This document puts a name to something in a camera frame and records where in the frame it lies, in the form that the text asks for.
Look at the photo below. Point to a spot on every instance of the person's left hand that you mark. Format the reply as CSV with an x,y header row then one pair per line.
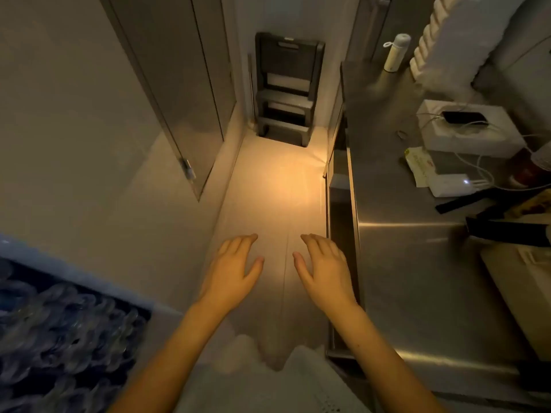
x,y
228,279

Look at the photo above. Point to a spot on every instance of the person's right hand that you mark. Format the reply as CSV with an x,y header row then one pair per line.
x,y
329,279

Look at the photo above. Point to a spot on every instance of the person's right forearm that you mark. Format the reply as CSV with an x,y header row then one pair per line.
x,y
383,365

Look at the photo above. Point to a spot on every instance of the person's left forearm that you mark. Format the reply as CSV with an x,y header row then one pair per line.
x,y
172,365

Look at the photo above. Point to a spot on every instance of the white flat box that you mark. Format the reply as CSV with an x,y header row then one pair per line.
x,y
465,144

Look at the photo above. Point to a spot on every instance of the white power bank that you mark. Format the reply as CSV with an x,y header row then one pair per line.
x,y
450,185

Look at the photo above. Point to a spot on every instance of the stack of water bottle packs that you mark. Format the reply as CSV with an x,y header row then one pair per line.
x,y
64,339

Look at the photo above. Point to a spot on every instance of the grey metal door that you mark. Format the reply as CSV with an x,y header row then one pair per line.
x,y
172,81

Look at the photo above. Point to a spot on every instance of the black smartphone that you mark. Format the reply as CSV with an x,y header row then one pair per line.
x,y
465,117

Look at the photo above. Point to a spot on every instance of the yellow patterned pouch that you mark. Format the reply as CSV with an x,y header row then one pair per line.
x,y
534,206

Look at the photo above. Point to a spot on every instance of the grey folding step stool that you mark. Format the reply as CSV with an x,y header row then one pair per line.
x,y
288,60

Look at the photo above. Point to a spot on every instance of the white thermos bottle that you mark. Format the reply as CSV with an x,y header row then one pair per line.
x,y
396,53

